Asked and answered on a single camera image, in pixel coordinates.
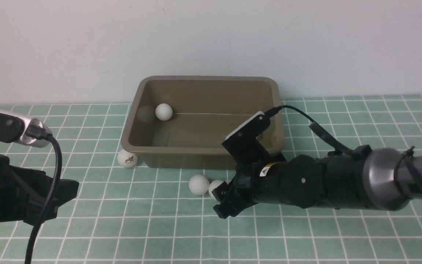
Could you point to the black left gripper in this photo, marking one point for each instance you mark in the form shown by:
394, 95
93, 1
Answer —
23, 192

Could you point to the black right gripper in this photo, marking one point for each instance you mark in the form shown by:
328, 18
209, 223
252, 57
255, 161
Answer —
259, 179

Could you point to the white ping-pong ball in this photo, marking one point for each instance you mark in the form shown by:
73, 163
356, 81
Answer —
213, 185
199, 184
164, 112
126, 159

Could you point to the olive green plastic bin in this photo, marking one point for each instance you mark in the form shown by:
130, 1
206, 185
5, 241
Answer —
206, 109

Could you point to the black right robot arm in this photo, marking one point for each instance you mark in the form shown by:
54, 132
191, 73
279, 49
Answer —
381, 179

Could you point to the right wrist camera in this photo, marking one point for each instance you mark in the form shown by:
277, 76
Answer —
245, 134

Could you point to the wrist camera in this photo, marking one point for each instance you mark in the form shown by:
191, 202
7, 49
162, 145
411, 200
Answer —
245, 134
14, 129

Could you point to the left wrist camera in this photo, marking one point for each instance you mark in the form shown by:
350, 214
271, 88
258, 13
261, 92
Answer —
14, 129

